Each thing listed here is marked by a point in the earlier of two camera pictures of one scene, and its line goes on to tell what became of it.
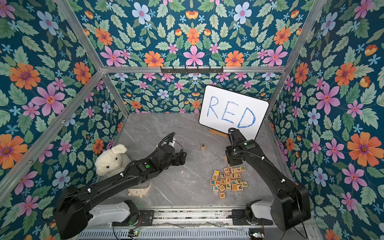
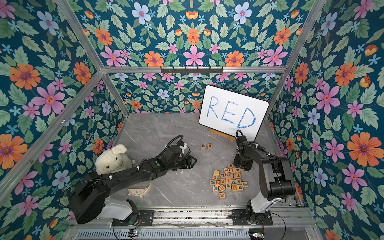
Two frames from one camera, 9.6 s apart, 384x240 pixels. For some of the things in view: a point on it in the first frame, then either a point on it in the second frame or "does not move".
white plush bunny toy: x=112 y=162 does not move
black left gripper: x=176 y=155 -> x=189 y=162
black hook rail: x=192 y=71 does not move
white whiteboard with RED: x=223 y=109 does not move
